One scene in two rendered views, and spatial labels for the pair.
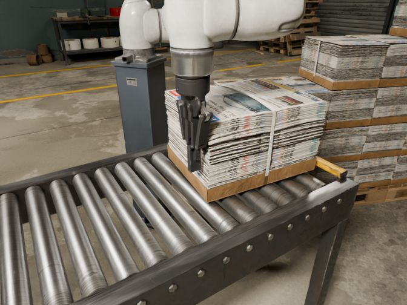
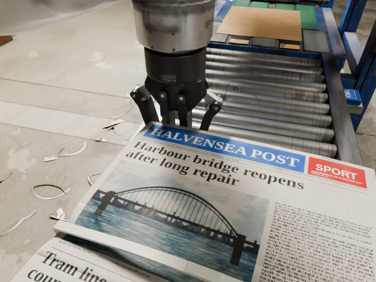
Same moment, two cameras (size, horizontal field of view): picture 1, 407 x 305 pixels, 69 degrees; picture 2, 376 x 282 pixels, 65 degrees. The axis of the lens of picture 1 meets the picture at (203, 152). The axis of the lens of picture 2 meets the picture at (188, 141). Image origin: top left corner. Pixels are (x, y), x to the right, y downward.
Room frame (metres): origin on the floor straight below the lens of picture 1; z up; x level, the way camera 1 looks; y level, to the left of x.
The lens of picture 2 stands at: (0.91, -0.19, 1.26)
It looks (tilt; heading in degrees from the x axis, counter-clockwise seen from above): 39 degrees down; 138
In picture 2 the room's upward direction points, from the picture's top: straight up
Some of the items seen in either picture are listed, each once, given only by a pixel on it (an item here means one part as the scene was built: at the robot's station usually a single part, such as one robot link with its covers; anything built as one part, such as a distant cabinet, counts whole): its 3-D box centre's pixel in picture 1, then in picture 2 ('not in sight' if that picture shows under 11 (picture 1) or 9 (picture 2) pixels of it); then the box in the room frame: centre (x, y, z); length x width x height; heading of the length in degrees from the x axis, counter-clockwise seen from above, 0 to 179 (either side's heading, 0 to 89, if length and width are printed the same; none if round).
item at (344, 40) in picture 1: (344, 40); not in sight; (1.78, -0.79, 1.06); 0.37 x 0.29 x 0.01; 11
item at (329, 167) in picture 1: (290, 147); not in sight; (0.94, -0.31, 0.81); 0.43 x 0.03 x 0.02; 32
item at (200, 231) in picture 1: (169, 196); not in sight; (0.70, 0.10, 0.77); 0.47 x 0.05 x 0.05; 32
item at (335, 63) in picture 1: (338, 62); not in sight; (1.78, -0.79, 0.95); 0.38 x 0.29 x 0.23; 11
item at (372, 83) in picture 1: (335, 76); not in sight; (1.78, -0.79, 0.86); 0.38 x 0.29 x 0.04; 11
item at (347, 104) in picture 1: (303, 145); not in sight; (1.75, -0.66, 0.42); 1.17 x 0.39 x 0.83; 102
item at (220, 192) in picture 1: (208, 164); not in sight; (0.78, -0.01, 0.83); 0.29 x 0.16 x 0.04; 27
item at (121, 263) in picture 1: (100, 220); not in sight; (0.59, 0.26, 0.77); 0.47 x 0.05 x 0.05; 32
